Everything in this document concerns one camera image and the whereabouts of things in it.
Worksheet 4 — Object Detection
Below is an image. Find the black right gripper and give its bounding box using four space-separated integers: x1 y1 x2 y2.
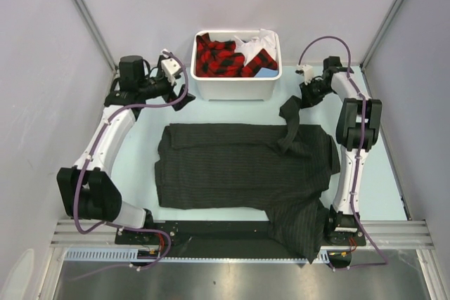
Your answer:
300 78 334 109

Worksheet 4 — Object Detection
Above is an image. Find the dark pinstriped long sleeve shirt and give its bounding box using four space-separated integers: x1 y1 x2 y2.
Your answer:
155 96 340 261

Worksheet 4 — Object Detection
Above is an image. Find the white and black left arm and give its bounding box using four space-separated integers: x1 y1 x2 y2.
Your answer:
56 50 195 244

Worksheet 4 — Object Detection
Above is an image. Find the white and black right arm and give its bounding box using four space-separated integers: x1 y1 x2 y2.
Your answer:
296 56 383 245

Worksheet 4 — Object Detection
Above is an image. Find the white plastic bin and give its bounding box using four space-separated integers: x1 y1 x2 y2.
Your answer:
191 29 282 100

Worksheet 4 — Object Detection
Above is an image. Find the light blue shirt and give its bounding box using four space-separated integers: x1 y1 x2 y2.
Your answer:
255 68 278 78

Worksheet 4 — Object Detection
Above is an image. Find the red black plaid shirt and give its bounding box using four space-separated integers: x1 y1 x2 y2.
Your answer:
194 33 278 78

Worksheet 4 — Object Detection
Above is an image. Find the white shirt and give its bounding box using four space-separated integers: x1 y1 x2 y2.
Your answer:
233 29 277 65

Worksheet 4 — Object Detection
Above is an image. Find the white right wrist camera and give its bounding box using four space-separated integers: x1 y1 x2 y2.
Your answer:
295 65 315 85

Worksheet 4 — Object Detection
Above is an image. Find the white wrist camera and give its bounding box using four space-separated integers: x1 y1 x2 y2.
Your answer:
295 65 315 85
160 49 182 86

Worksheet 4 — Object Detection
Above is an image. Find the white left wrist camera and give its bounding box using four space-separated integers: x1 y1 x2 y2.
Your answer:
160 49 182 86

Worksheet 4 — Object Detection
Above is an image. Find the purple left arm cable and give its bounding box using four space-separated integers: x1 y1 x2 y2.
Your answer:
68 52 189 282

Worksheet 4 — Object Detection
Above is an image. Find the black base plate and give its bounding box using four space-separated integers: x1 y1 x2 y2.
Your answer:
115 219 368 247

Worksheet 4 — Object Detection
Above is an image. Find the aluminium frame rail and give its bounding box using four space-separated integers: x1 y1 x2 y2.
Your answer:
51 219 432 250

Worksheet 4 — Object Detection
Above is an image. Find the white slotted cable duct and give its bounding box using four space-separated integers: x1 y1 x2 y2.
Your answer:
65 248 309 264

